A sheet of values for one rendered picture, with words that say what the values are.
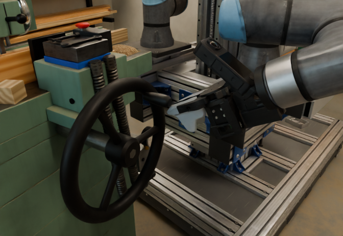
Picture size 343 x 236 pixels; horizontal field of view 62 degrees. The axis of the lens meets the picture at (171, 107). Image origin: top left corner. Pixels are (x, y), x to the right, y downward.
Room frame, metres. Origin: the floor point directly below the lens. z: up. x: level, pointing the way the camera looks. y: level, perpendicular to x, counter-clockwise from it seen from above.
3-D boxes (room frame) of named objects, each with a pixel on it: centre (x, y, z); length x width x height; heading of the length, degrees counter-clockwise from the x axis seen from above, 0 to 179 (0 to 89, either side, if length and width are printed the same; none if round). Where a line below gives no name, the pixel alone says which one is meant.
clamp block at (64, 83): (0.59, 0.19, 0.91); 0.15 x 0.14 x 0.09; 149
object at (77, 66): (0.60, 0.19, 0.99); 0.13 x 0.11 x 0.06; 149
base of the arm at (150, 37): (1.28, 0.06, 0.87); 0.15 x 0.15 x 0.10
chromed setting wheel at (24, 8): (0.82, 0.43, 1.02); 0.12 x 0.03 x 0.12; 59
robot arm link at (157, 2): (1.29, 0.06, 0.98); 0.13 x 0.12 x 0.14; 151
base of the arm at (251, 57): (0.94, -0.30, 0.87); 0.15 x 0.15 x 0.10
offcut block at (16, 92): (0.51, 0.31, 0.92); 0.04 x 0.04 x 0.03; 83
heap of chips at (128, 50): (0.86, 0.15, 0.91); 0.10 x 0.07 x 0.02; 59
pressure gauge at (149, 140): (0.76, 0.07, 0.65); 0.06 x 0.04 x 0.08; 149
